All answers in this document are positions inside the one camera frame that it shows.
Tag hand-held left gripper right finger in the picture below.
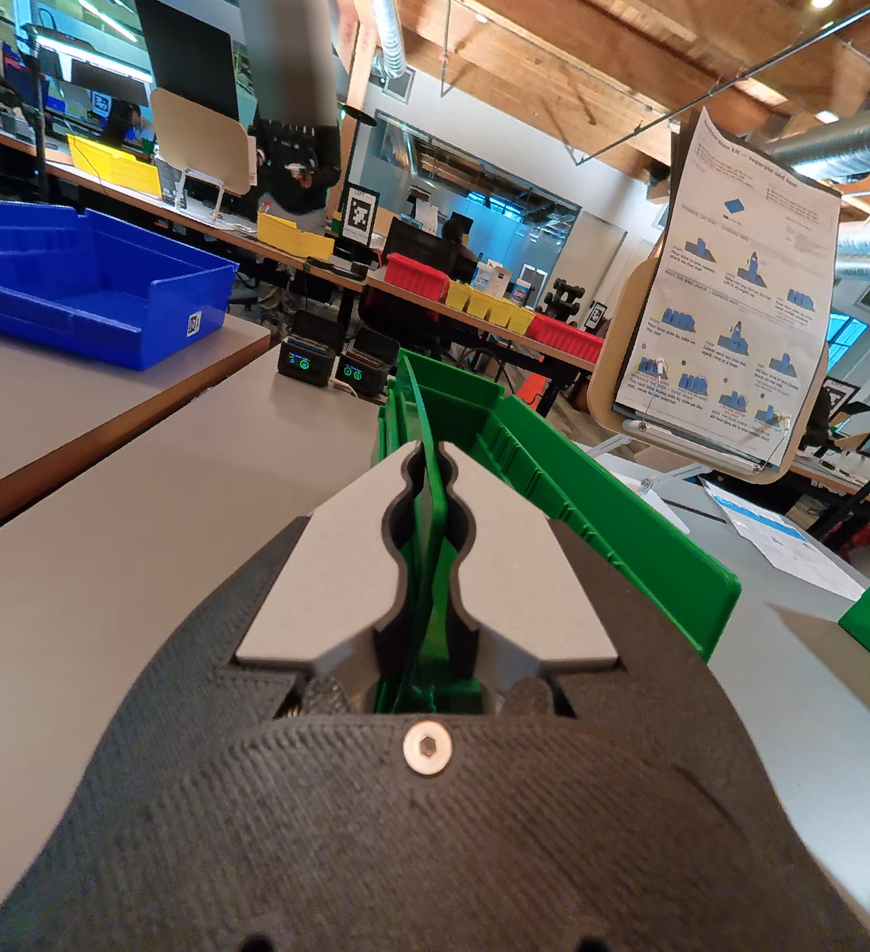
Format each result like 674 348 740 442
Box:
440 441 622 705

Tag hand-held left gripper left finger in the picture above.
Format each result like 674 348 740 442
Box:
232 439 428 679

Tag grey desk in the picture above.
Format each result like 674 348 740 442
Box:
0 312 272 551
0 346 870 946

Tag black battery charger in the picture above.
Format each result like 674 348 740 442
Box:
337 327 400 399
277 308 347 388

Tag red plastic bin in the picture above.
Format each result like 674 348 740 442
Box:
384 253 452 302
527 312 605 364

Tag white blue paper sheet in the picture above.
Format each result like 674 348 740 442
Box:
702 476 869 602

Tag black dumbbell rack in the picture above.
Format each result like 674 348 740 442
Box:
542 277 584 321

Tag wood-top workbench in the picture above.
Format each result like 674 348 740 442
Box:
788 454 870 518

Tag large yellow bin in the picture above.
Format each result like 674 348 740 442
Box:
256 210 335 260
66 134 162 198

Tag black screen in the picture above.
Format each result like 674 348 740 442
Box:
381 219 447 272

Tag printed instruction sheet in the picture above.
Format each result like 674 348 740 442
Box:
613 106 843 470

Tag blue plastic bin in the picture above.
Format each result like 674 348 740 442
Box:
0 197 241 371

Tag clear acrylic sign holder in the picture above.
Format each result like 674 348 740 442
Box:
182 167 228 220

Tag black disc floor lamp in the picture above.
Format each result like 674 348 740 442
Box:
340 106 378 187

